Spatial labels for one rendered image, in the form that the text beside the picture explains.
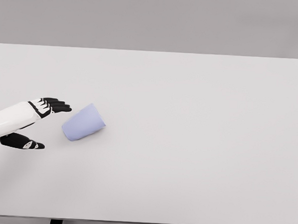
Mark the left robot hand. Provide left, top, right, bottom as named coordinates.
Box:
left=0, top=95, right=73, bottom=152

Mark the pale lavender cup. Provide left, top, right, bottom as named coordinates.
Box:
left=60, top=102, right=108, bottom=143

